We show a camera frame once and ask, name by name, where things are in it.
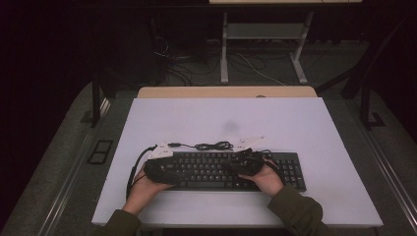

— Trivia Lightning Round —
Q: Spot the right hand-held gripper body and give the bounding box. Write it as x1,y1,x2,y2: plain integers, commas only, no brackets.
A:
228,136,266,177

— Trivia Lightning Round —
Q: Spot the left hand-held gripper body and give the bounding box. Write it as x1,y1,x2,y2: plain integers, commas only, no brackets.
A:
143,141,183,185

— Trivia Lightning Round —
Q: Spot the black computer keyboard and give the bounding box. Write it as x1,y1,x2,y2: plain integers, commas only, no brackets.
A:
153,150,308,193

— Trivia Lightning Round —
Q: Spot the person's right hand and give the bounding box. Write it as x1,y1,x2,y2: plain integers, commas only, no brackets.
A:
238,158,285,198

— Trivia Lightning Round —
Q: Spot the person's left hand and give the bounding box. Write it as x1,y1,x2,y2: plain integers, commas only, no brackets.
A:
122,168,175,216

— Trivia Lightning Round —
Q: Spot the black metal stand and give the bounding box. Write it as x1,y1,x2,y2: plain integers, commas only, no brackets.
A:
90,70,114,129
316,13,417,131

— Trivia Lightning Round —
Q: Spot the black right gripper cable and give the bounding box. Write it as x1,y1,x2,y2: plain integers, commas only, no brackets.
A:
250,148,281,175

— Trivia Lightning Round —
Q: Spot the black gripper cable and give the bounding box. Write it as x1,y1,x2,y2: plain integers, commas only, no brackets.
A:
125,145,158,202
250,148,281,175

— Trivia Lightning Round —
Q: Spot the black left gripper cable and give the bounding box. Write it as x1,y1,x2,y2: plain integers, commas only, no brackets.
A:
125,145,158,202

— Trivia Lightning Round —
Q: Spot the black keyboard cable with plug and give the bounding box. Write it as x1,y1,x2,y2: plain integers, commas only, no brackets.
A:
167,141,235,152

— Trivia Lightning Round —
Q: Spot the black floor socket frame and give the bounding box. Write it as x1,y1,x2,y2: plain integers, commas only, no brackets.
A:
86,139,114,166

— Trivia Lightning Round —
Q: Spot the white floor cable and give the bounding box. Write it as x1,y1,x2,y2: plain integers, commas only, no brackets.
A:
235,52,287,88

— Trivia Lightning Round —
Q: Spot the tangle of black floor cables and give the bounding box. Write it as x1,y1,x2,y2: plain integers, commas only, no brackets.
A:
152,34,221,88

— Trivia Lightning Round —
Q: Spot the metal floor rail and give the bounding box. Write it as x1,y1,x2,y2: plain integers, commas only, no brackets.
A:
36,97,113,236
346,97,417,228

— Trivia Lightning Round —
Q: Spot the white metal table frame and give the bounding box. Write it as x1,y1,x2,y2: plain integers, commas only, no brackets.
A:
208,0,363,86

